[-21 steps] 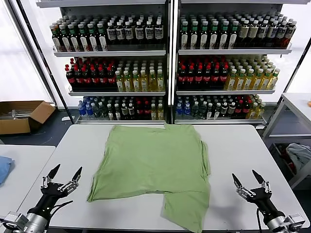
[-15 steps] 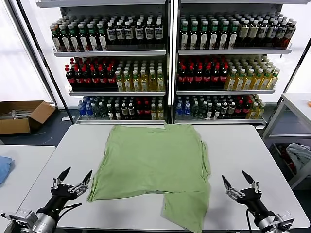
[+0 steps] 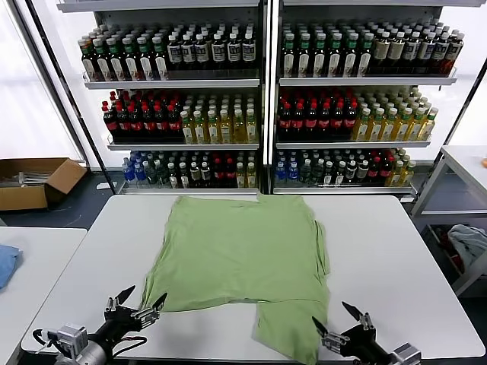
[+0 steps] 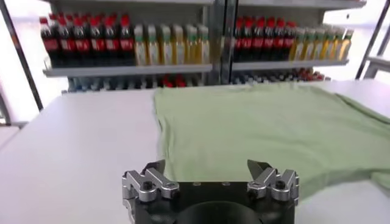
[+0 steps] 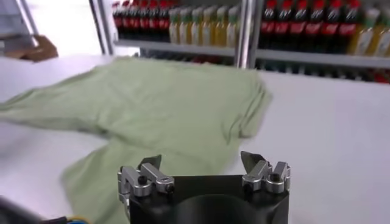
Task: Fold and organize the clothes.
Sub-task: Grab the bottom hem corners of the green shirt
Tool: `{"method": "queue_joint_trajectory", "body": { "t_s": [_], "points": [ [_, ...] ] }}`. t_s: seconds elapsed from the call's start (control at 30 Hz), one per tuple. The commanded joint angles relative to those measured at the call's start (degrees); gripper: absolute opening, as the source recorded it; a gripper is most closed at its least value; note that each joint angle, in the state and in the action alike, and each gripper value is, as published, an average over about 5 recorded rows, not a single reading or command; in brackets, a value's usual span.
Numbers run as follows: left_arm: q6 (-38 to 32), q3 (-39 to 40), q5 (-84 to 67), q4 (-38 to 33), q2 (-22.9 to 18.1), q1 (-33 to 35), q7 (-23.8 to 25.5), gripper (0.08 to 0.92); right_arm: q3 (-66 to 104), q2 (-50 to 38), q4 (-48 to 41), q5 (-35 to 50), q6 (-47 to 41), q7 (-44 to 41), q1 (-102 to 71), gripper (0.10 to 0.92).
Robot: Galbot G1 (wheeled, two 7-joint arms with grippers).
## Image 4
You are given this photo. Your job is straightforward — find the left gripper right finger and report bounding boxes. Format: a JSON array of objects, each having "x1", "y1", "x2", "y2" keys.
[{"x1": 246, "y1": 159, "x2": 300, "y2": 205}]

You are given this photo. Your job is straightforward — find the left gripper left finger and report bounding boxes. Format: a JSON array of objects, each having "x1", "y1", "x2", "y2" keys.
[{"x1": 121, "y1": 159, "x2": 181, "y2": 224}]

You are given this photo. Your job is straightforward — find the light green shirt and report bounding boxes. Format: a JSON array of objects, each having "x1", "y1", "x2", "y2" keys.
[{"x1": 154, "y1": 83, "x2": 390, "y2": 198}]

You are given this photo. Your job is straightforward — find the grey metal shelf unit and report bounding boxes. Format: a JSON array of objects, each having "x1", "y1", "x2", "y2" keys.
[
  {"x1": 39, "y1": 0, "x2": 227, "y2": 93},
  {"x1": 225, "y1": 0, "x2": 368, "y2": 85}
]

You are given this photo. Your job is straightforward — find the yellow juice bottle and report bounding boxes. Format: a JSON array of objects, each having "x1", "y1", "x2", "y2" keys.
[
  {"x1": 319, "y1": 27, "x2": 335, "y2": 60},
  {"x1": 338, "y1": 29, "x2": 355, "y2": 61},
  {"x1": 158, "y1": 24, "x2": 173, "y2": 65},
  {"x1": 183, "y1": 24, "x2": 199, "y2": 65},
  {"x1": 289, "y1": 27, "x2": 307, "y2": 61},
  {"x1": 300, "y1": 27, "x2": 316, "y2": 61},
  {"x1": 133, "y1": 24, "x2": 147, "y2": 66},
  {"x1": 146, "y1": 24, "x2": 160, "y2": 66},
  {"x1": 196, "y1": 24, "x2": 211, "y2": 65},
  {"x1": 171, "y1": 24, "x2": 186, "y2": 65},
  {"x1": 329, "y1": 28, "x2": 344, "y2": 60},
  {"x1": 311, "y1": 27, "x2": 325, "y2": 60}
]

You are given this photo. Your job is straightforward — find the red cap cola bottle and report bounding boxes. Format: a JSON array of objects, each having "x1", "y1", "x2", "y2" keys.
[
  {"x1": 89, "y1": 16, "x2": 107, "y2": 66},
  {"x1": 57, "y1": 16, "x2": 76, "y2": 67},
  {"x1": 263, "y1": 17, "x2": 277, "y2": 61},
  {"x1": 104, "y1": 15, "x2": 122, "y2": 66},
  {"x1": 39, "y1": 17, "x2": 60, "y2": 68},
  {"x1": 253, "y1": 17, "x2": 266, "y2": 61},
  {"x1": 73, "y1": 16, "x2": 91, "y2": 66},
  {"x1": 118, "y1": 14, "x2": 136, "y2": 66},
  {"x1": 233, "y1": 17, "x2": 246, "y2": 63},
  {"x1": 243, "y1": 17, "x2": 256, "y2": 63},
  {"x1": 274, "y1": 18, "x2": 286, "y2": 61}
]

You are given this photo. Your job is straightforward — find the black slanted metal pole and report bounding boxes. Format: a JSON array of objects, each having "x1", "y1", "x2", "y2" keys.
[
  {"x1": 355, "y1": 0, "x2": 390, "y2": 80},
  {"x1": 0, "y1": 0, "x2": 44, "y2": 111}
]

